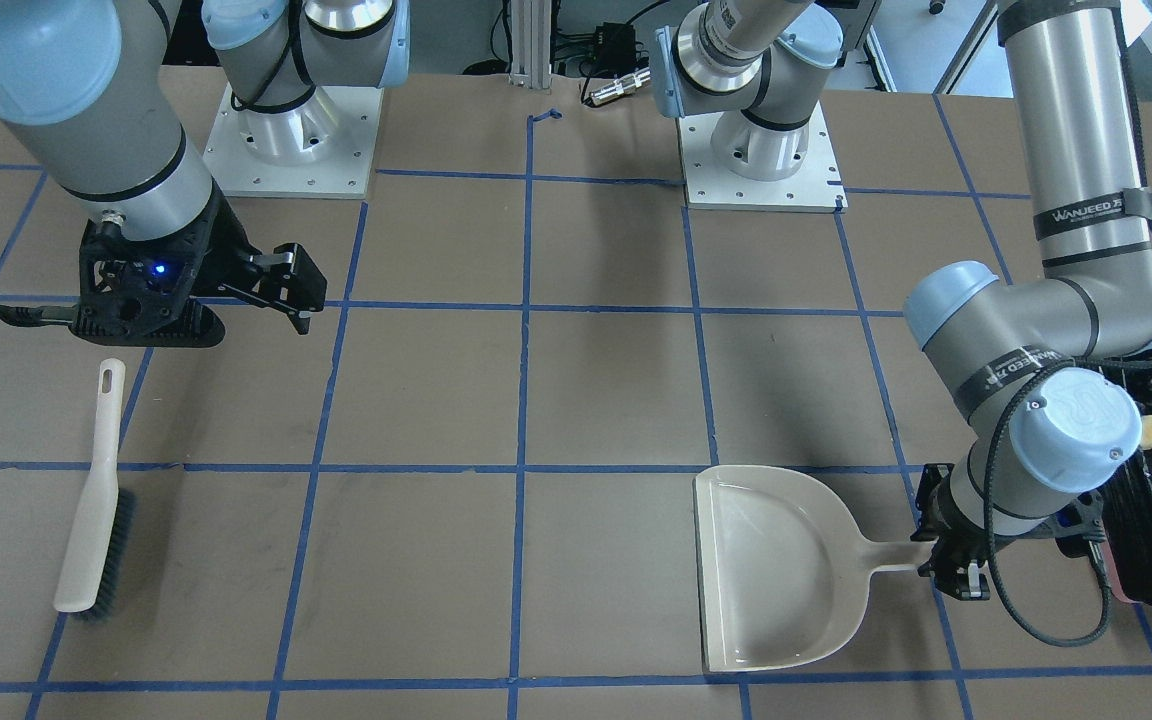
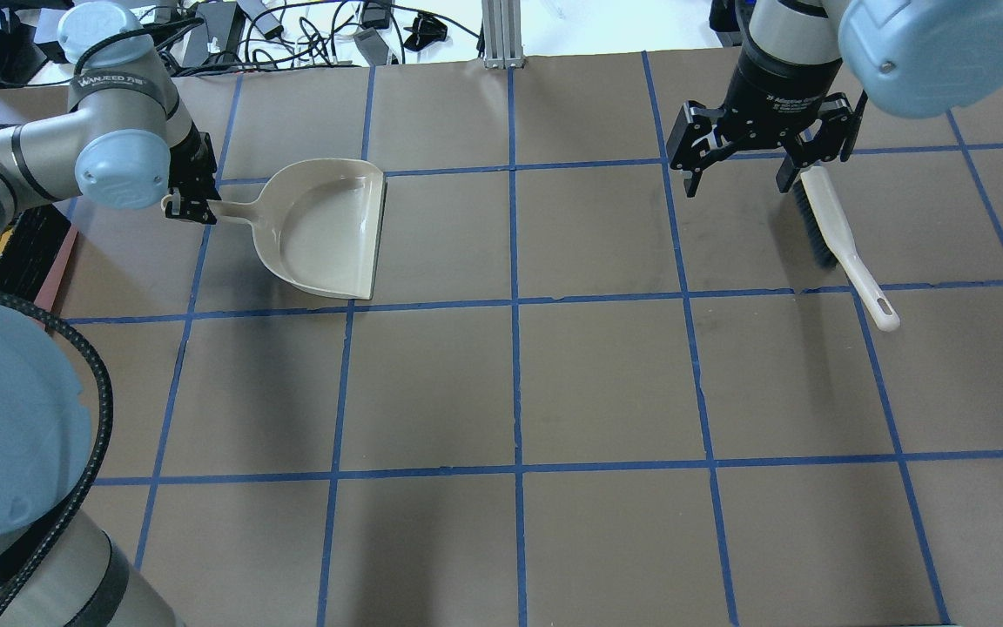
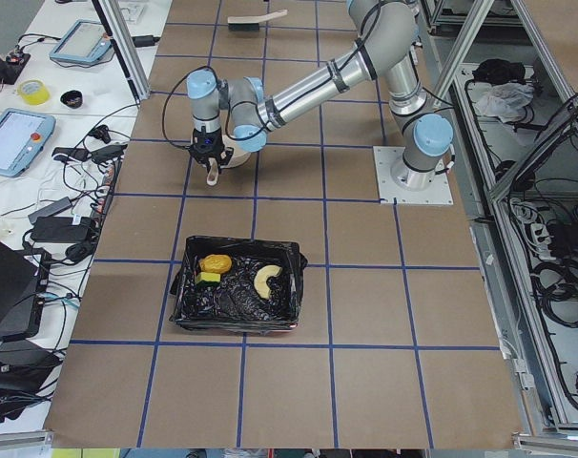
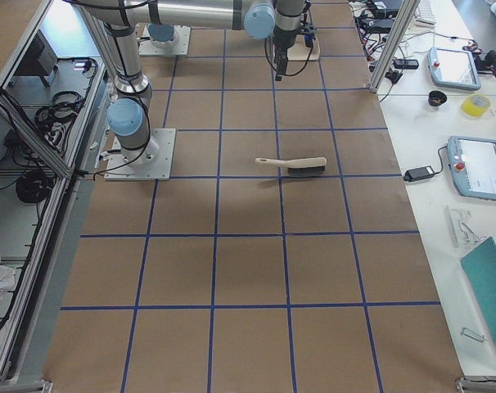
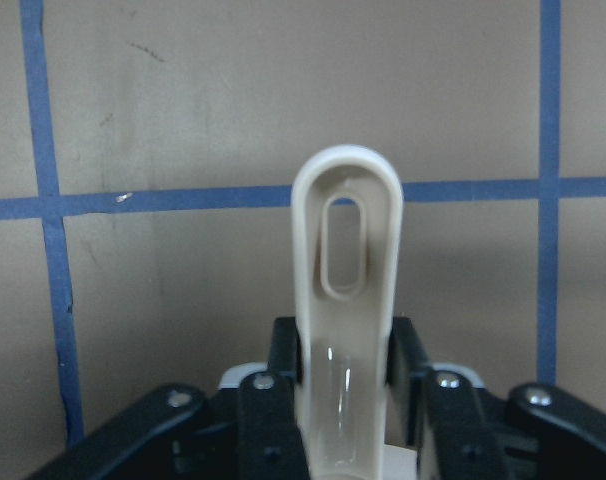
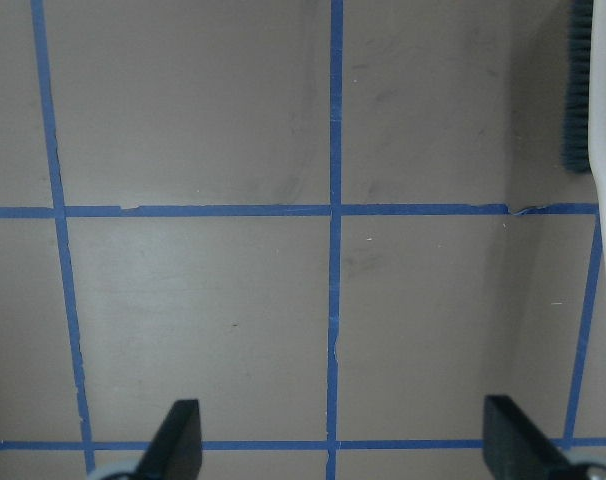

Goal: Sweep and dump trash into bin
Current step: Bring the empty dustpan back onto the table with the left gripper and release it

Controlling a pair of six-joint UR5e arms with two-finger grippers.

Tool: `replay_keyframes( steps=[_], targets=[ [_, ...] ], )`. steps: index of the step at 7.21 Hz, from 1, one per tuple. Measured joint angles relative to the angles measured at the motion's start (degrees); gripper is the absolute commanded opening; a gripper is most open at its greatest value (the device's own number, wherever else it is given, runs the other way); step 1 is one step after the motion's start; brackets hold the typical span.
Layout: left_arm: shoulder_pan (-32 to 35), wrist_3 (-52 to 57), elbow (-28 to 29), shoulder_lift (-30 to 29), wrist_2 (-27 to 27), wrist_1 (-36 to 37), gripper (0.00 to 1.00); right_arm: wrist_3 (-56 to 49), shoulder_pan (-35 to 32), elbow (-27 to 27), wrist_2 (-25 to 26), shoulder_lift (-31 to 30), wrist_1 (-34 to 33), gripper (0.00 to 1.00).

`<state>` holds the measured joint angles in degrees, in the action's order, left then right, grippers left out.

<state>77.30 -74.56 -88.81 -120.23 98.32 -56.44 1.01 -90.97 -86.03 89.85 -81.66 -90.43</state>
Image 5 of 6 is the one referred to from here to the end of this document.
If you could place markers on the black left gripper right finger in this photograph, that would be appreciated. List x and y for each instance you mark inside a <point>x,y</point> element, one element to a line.
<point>407,368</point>

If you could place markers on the beige dustpan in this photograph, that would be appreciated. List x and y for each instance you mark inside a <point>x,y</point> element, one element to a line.
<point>340,401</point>

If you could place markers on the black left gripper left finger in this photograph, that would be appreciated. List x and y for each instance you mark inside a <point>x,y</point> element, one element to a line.
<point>284,356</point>

